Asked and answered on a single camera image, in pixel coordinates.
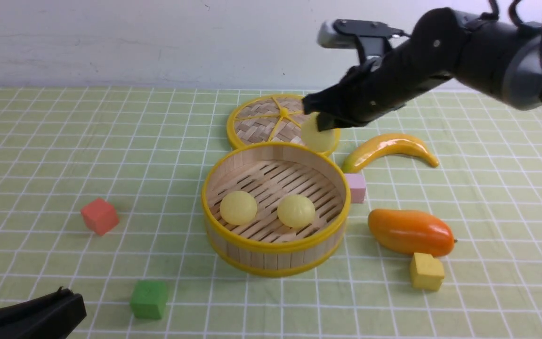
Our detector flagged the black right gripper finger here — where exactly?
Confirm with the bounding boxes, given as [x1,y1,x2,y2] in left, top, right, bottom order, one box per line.
[302,78,370,131]

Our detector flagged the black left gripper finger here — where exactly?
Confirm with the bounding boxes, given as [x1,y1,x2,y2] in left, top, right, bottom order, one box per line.
[0,287,87,339]

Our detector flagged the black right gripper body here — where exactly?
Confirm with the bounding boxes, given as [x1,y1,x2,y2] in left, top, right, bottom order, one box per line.
[346,7,467,125]

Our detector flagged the yellow bun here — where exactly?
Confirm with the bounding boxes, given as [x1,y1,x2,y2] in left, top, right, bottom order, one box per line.
[300,112,335,153]
[219,191,258,226]
[277,194,316,229]

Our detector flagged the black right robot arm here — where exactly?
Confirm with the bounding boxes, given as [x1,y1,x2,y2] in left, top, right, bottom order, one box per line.
[302,0,542,131]

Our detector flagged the woven bamboo steamer lid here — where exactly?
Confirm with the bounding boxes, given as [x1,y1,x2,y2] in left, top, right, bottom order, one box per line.
[227,94,341,157]

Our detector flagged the bamboo steamer tray yellow rim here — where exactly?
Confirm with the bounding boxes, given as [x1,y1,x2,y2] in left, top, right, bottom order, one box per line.
[201,142,351,277]

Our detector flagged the yellow plastic banana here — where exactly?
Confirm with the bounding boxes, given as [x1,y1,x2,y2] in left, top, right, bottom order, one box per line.
[341,133,439,173]

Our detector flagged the pink foam cube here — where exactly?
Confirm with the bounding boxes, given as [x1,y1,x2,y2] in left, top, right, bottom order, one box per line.
[344,172,367,204]

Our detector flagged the green foam cube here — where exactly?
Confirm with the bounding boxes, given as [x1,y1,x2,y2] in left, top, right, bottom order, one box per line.
[129,279,168,320]

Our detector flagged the red foam cube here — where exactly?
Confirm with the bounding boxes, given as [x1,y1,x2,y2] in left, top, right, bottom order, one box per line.
[81,197,120,236]

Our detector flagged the orange plastic mango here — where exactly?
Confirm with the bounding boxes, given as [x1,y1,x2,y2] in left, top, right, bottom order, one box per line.
[367,209,457,257]

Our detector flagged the green checkered tablecloth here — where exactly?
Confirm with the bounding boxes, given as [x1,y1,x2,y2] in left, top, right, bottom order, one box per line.
[0,88,542,339]

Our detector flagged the yellow foam cube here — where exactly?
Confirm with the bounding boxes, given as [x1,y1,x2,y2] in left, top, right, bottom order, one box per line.
[409,253,445,291]

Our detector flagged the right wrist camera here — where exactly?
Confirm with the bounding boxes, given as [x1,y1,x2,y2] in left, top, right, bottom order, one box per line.
[317,19,410,64]

